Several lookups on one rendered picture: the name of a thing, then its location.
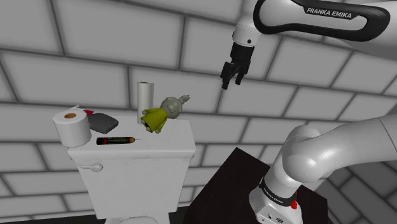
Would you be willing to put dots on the dark robot stand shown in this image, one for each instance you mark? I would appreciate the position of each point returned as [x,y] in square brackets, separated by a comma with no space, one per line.
[226,192]

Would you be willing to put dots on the tall white paper towel roll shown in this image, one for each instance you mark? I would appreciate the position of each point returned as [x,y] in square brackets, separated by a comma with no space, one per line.
[145,100]

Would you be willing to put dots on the white toilet paper roll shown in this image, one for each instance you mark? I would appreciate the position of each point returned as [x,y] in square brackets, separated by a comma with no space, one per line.
[72,127]

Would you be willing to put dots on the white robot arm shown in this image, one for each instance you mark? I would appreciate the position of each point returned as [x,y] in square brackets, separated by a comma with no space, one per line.
[325,149]

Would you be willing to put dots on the doll in yellow dress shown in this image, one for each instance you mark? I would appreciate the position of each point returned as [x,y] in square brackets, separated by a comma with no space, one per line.
[161,114]

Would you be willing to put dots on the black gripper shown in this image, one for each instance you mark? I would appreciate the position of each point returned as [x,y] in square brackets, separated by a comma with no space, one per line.
[241,54]

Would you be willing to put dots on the black and red pen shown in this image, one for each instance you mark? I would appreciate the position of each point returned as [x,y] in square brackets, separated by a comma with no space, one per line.
[114,140]

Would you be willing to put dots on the small red and white object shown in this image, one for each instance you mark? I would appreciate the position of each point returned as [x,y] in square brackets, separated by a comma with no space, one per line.
[87,111]

